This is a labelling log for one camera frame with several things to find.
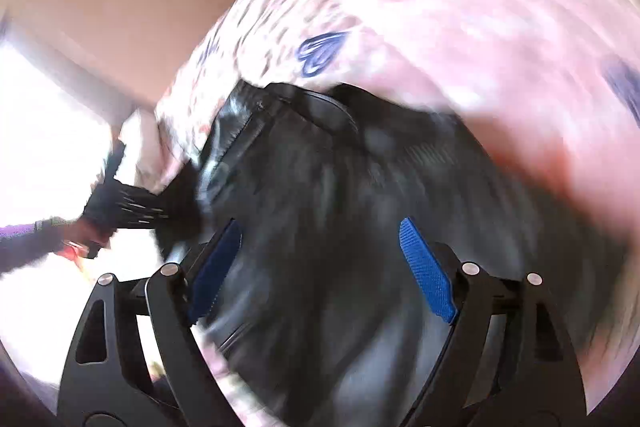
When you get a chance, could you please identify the black leather jacket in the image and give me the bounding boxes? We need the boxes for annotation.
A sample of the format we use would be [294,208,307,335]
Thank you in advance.
[155,82,628,426]

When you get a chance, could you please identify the purple sleeved left forearm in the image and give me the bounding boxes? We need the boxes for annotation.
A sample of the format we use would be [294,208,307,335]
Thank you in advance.
[0,219,70,274]

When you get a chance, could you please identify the person's left hand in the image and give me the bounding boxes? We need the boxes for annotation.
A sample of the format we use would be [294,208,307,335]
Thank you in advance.
[58,218,115,260]

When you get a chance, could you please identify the pink patterned bed quilt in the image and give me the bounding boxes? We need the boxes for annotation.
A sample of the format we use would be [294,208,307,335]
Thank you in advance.
[129,0,640,427]

